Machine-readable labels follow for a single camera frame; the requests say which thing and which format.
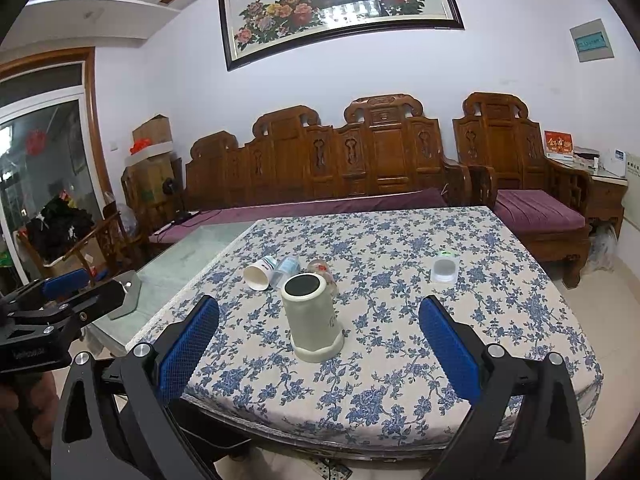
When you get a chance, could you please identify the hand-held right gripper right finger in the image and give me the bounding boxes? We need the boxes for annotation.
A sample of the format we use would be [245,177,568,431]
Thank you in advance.
[417,294,587,480]

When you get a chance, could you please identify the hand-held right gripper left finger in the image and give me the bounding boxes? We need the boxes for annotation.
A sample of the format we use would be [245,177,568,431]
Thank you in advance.
[50,294,221,480]

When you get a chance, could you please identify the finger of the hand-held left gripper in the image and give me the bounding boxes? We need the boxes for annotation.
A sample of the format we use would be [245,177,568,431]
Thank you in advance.
[0,268,90,312]
[7,270,144,335]

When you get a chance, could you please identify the grey-green ceramic mug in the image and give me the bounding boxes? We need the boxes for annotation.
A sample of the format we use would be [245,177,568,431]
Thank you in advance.
[280,273,346,364]

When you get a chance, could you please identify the translucent plastic cup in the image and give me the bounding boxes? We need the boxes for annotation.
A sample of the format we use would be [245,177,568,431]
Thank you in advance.
[430,249,459,285]

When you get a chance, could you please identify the white paper cup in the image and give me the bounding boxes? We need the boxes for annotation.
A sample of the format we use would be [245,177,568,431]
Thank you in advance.
[243,255,278,291]

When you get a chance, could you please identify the clear plastic cup blue label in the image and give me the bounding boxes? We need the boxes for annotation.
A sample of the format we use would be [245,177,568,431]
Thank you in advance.
[271,255,301,289]

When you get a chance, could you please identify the glass cup red print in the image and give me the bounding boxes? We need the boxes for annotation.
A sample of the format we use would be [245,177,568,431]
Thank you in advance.
[307,258,339,296]

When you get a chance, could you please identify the pile of dark clothes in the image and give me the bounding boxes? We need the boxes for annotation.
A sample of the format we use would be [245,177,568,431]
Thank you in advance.
[24,194,96,264]

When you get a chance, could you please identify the small wooden chair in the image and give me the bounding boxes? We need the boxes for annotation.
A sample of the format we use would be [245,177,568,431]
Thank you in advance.
[60,202,147,282]

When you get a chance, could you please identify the blue floral tablecloth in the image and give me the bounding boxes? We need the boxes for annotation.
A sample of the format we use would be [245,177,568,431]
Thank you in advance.
[125,205,605,449]

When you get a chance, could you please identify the glass coffee table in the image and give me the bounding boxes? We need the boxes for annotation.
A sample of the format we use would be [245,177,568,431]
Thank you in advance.
[87,220,259,357]

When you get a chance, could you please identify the black power strip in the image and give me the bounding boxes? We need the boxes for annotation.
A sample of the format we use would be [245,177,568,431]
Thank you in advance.
[154,211,202,237]

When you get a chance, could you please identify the wooden framed glass door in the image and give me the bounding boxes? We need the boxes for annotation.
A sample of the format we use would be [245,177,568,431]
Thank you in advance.
[0,47,115,288]

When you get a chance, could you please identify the large cardboard box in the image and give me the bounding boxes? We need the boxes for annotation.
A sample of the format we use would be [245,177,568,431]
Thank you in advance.
[122,154,184,207]

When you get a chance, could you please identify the red window ornament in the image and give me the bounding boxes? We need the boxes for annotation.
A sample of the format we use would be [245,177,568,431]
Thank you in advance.
[24,128,49,157]

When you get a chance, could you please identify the square purple seat cushion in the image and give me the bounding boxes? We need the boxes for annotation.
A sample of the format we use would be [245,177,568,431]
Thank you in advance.
[492,189,587,234]

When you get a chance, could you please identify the small cardboard box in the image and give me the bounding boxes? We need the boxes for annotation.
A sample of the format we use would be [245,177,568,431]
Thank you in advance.
[131,114,174,149]

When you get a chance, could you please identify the clear plastic bag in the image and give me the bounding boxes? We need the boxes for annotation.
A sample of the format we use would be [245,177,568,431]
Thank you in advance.
[589,222,619,274]

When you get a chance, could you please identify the long purple seat cushion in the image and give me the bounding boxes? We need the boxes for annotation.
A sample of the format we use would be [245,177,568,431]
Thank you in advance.
[149,187,449,247]

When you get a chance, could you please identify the carved wooden armchair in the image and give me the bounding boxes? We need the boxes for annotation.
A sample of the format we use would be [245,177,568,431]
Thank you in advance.
[452,91,597,289]

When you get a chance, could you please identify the carved wooden sofa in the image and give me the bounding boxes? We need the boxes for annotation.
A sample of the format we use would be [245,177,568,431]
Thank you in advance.
[182,93,474,212]

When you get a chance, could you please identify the wooden side table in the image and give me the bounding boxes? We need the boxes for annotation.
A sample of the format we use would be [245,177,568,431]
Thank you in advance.
[550,157,630,242]

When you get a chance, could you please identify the white desktop device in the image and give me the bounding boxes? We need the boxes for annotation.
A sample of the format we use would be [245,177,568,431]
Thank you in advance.
[602,147,629,177]

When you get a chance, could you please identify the framed peacock flower painting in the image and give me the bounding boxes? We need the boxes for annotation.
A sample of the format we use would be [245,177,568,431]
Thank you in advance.
[217,0,466,72]

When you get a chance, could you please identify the grey wall panel box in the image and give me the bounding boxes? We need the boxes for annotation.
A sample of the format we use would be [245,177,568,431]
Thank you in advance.
[569,18,615,64]

